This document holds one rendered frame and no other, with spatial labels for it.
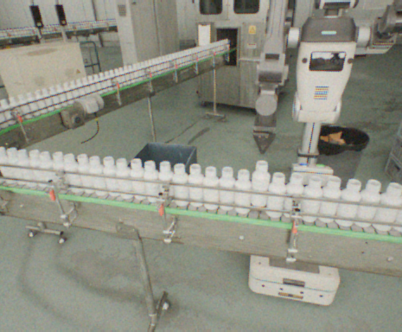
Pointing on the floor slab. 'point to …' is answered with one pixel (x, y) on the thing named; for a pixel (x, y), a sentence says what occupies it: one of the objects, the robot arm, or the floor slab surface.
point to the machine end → (239, 17)
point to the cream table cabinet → (39, 67)
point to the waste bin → (342, 157)
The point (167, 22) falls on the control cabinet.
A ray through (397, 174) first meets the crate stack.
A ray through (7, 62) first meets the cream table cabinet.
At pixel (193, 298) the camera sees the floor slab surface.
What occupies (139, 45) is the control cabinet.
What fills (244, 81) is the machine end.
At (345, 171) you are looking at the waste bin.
